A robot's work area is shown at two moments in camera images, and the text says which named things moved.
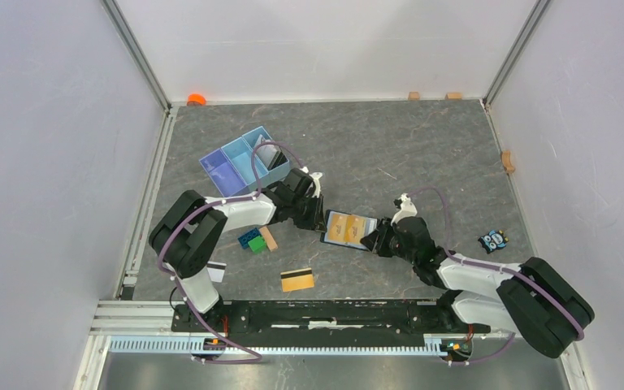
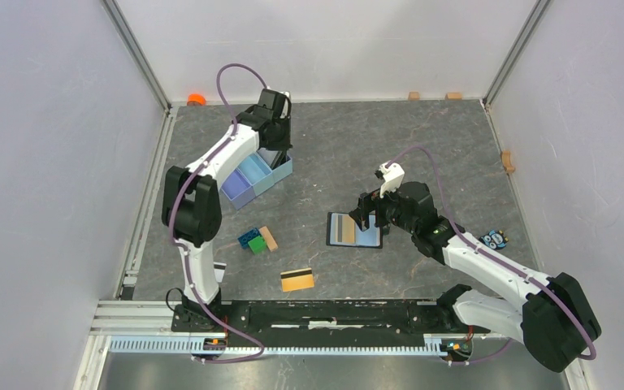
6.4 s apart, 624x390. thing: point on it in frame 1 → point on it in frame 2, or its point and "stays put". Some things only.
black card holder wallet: (348, 229) stays put
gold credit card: (296, 279) stays put
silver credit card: (215, 270) stays put
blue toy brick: (244, 238) stays put
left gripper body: (306, 212) → (282, 140)
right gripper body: (387, 243) → (386, 208)
